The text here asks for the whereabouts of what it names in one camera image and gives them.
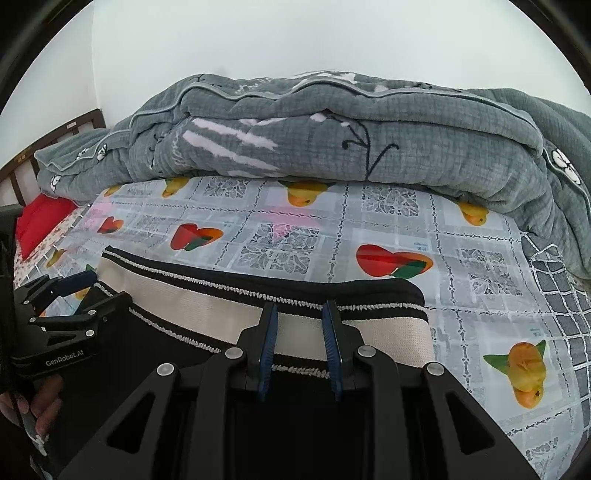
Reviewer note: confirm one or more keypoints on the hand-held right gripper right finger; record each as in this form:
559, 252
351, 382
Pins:
331, 341

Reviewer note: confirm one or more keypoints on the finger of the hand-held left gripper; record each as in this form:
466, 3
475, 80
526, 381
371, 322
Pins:
106, 309
81, 279

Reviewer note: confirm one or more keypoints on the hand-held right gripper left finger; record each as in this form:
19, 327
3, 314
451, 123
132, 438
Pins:
268, 341

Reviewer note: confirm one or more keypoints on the black pants with white waistband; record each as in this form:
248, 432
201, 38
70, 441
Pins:
184, 295

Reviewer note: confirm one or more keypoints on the person's left hand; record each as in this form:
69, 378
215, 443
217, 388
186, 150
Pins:
44, 401

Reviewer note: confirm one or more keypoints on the red floral white sheet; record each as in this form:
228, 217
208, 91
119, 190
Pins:
48, 249

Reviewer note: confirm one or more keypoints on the red pillow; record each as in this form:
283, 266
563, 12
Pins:
44, 219

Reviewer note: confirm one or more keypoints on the fruit print bed sheet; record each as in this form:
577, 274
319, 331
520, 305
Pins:
323, 230

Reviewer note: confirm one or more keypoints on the brown wooden headboard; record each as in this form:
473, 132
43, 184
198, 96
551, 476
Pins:
69, 131

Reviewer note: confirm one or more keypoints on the grey printed quilt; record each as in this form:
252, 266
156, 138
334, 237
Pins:
369, 124

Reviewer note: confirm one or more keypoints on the grey checkered sheet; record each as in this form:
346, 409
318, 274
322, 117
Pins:
563, 314

